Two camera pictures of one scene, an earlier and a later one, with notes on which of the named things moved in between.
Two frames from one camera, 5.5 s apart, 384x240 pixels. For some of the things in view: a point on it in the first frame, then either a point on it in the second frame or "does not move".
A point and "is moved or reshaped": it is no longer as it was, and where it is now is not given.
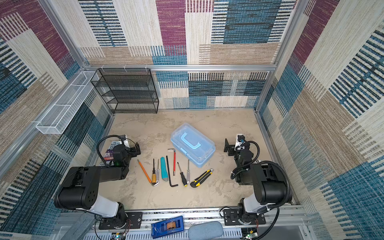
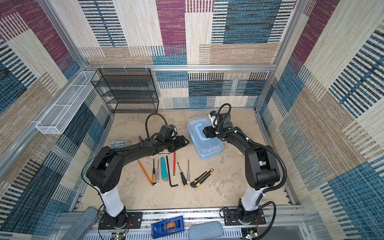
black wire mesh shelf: (127, 90) does not move
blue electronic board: (167, 227) does not move
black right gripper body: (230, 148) -> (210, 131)
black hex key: (171, 185) does not move
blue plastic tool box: (198, 146) is moved or reshaped
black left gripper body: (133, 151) -> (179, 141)
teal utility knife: (164, 175) does not move
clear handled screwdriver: (188, 174) does not move
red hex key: (174, 161) does not move
